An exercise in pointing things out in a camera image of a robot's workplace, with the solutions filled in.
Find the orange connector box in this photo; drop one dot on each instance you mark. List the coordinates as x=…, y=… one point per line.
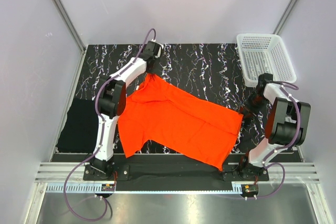
x=108, y=187
x=250, y=189

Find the right orange connector box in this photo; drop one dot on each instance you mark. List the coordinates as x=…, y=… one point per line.
x=250, y=189

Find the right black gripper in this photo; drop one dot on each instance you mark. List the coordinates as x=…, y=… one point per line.
x=250, y=108

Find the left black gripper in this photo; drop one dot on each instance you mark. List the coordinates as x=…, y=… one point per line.
x=153, y=70

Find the aluminium frame rail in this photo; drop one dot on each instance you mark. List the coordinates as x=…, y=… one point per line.
x=294, y=172

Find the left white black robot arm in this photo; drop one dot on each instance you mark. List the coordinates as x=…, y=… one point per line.
x=110, y=103

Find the left orange connector box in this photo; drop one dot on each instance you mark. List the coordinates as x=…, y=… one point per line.
x=108, y=187

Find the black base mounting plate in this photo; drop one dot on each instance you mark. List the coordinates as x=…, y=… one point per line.
x=168, y=166

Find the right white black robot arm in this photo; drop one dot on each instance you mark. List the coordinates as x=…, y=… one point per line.
x=286, y=126

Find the white plastic basket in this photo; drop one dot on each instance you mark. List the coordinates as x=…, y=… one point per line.
x=264, y=53

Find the folded black t-shirt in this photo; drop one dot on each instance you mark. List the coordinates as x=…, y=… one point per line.
x=79, y=134

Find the orange t-shirt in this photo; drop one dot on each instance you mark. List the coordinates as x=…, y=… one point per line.
x=196, y=128

